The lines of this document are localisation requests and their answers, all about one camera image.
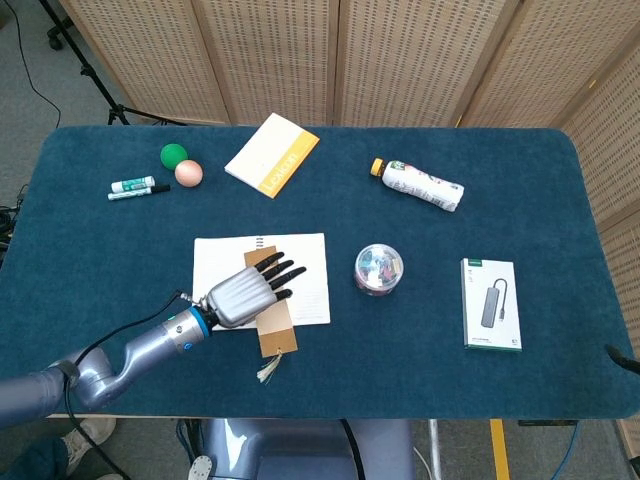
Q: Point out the black tripod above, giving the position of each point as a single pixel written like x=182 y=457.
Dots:
x=95 y=80

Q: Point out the white bottle with yellow cap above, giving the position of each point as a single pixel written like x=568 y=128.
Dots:
x=420 y=185

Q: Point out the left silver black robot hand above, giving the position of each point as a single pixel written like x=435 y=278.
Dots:
x=240 y=300

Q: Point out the person leg in blue trousers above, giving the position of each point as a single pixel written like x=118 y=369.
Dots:
x=30 y=462

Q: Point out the white marker with black cap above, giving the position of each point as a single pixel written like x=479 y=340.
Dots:
x=135 y=193

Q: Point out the white shoe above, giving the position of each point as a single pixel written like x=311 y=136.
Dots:
x=87 y=435

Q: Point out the white USB hub box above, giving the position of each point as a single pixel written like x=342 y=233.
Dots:
x=492 y=305

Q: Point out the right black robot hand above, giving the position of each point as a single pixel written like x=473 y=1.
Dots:
x=625 y=360

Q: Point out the brown card bookmark with tassel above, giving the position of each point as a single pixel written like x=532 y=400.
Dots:
x=277 y=335

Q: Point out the green-capped white marker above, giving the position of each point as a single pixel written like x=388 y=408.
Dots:
x=132 y=184

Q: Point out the blue table cloth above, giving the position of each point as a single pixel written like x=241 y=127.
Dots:
x=400 y=375

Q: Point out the clear round container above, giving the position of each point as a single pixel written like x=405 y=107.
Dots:
x=379 y=270

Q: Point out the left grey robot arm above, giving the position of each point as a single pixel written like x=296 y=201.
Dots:
x=150 y=345

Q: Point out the white yellow Lexicon notebook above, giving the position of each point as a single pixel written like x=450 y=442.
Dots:
x=265 y=155

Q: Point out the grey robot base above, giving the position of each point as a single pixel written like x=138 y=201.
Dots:
x=280 y=450

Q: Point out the peach ball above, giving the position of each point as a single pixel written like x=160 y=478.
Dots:
x=189 y=174

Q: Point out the green ball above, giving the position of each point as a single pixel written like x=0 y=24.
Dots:
x=173 y=156

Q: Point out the metal table leg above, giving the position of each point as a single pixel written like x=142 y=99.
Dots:
x=435 y=445

